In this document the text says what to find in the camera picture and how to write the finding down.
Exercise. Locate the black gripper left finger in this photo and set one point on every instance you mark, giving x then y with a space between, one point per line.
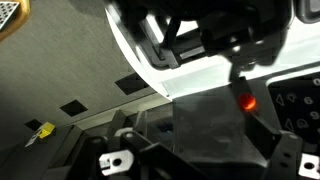
93 156

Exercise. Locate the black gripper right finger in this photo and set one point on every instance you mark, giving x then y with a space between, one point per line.
286 156

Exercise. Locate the orange cooker button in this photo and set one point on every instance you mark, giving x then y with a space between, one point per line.
247 101

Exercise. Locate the white toy cooker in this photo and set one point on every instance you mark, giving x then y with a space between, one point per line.
206 126

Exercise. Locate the black square floor socket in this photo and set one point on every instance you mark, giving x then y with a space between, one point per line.
74 108
131 84
32 125

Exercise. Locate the yellow and white tag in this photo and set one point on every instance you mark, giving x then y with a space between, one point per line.
45 130

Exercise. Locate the wooden board with checker pattern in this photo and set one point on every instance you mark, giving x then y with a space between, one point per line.
11 16

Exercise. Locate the dark grey metal frame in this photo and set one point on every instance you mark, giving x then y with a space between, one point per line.
40 156

